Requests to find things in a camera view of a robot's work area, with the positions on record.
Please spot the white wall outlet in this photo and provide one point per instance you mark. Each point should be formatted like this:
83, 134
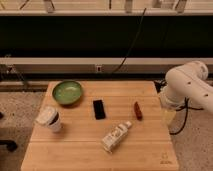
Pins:
99, 69

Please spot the black rectangular block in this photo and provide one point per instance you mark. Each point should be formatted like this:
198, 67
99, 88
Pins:
99, 109

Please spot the red brown oblong object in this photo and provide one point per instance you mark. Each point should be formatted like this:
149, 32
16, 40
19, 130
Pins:
137, 111

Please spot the white milk carton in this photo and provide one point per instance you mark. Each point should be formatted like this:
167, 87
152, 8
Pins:
113, 138

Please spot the white paper cup with lid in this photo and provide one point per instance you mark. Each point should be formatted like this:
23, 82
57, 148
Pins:
49, 118

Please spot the green ceramic bowl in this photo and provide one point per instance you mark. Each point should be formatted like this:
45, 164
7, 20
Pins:
67, 92

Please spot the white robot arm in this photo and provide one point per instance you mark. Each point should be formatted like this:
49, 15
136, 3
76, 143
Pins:
186, 81

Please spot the black chair base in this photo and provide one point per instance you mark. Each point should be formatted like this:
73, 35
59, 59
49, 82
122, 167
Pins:
10, 144

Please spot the wooden board tabletop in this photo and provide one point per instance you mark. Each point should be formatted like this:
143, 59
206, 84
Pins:
78, 147

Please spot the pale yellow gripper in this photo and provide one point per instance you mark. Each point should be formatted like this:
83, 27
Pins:
168, 115

